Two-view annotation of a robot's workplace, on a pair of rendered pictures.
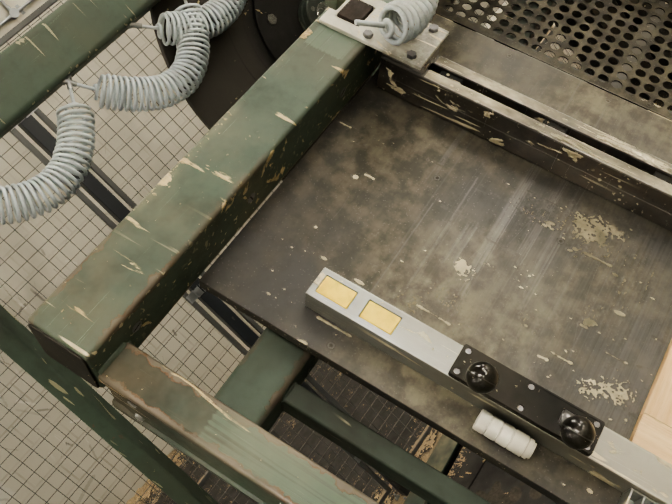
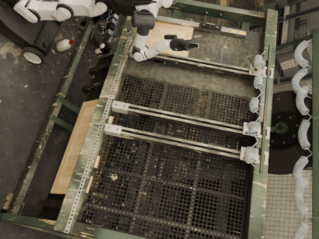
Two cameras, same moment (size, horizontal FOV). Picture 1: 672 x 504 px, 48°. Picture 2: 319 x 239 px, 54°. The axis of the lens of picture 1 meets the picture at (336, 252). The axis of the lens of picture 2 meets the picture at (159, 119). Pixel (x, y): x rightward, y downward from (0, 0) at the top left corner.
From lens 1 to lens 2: 277 cm
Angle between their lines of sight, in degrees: 57
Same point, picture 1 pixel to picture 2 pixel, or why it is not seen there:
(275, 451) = (238, 11)
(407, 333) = (229, 30)
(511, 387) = (212, 26)
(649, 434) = (191, 30)
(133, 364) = (261, 15)
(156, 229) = (271, 25)
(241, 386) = (247, 25)
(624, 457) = (195, 24)
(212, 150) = (273, 39)
